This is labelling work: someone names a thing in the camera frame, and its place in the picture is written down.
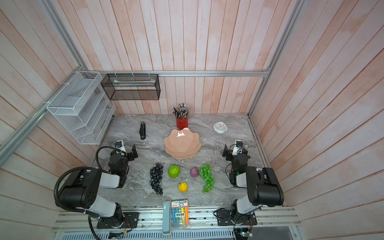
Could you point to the green grape bunch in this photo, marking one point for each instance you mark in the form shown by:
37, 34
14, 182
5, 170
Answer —
206, 175

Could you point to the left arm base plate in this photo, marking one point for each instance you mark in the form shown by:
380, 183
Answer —
125, 220

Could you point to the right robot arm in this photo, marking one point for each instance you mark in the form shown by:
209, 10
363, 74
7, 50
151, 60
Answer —
262, 185

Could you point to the light blue flat case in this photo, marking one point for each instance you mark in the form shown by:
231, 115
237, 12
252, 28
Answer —
167, 218

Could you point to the yellow fake pear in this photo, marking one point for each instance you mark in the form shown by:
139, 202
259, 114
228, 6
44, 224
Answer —
183, 187

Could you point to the pink scalloped fruit bowl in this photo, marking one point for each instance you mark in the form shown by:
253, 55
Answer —
182, 144

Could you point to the highlighter marker pack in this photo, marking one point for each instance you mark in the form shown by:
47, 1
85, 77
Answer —
180, 214

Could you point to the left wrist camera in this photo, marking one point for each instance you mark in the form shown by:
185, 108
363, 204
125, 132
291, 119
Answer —
119, 145

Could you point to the black stapler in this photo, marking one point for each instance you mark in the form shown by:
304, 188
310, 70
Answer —
143, 131

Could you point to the red pencil cup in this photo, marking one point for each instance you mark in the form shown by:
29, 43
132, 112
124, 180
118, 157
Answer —
182, 123

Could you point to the black mesh wall basket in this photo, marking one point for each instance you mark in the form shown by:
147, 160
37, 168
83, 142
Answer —
129, 87

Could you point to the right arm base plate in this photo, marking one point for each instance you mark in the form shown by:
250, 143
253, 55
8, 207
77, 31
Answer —
231, 218

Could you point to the white round clock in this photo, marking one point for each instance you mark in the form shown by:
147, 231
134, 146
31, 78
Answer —
220, 127

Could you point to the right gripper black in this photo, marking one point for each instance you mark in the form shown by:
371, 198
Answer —
229, 153

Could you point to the green bumpy fake fruit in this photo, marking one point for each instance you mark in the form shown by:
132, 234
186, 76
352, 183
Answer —
174, 171

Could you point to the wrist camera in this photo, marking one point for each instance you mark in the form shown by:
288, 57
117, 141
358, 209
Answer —
238, 148
119, 145

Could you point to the white wire mesh shelf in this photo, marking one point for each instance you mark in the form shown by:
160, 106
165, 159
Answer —
82, 109

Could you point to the purple fake fruit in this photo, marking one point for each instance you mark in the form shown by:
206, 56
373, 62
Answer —
194, 172

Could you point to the dark purple grape bunch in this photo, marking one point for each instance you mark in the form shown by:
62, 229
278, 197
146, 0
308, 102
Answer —
156, 177

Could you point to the aluminium front rail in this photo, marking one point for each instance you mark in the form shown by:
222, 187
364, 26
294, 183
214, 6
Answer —
198, 218

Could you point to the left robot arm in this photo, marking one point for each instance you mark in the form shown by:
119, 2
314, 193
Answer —
76, 190

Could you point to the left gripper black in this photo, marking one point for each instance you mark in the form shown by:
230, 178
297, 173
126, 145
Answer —
130, 153

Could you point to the bundle of pencils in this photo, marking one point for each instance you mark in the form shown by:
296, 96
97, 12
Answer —
181, 111

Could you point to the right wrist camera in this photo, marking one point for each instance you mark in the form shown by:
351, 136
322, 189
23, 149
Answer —
238, 148

